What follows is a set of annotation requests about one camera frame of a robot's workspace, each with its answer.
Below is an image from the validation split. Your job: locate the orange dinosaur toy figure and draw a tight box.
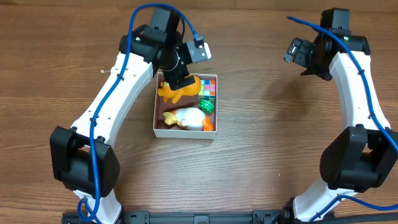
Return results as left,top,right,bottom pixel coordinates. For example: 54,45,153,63
157,74,201,104

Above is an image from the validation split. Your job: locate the multicolour puzzle cube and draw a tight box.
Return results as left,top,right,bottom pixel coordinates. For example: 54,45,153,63
198,80,216,101

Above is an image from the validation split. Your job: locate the green round plastic toy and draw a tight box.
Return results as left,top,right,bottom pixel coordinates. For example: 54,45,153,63
198,99,215,114

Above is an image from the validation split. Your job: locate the white duck plush toy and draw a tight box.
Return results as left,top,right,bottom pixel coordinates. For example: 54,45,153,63
163,107,215,131

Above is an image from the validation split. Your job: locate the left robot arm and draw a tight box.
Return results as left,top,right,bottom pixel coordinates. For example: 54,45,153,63
50,3,193,223

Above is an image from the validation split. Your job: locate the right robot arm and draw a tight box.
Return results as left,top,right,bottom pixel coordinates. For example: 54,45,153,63
284,8,397,223

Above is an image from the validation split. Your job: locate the white box pink interior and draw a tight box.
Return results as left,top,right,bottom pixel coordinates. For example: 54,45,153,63
153,72,218,139

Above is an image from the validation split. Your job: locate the left blue cable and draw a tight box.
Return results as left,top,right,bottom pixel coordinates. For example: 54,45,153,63
76,2,200,223

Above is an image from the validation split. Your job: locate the blue cable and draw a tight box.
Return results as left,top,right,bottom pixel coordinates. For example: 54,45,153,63
285,16,398,223
76,2,200,223

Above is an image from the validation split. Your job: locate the right blue cable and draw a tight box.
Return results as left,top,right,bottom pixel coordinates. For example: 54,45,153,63
285,16,398,223

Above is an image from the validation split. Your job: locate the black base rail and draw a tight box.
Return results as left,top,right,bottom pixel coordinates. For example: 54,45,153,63
62,210,397,224

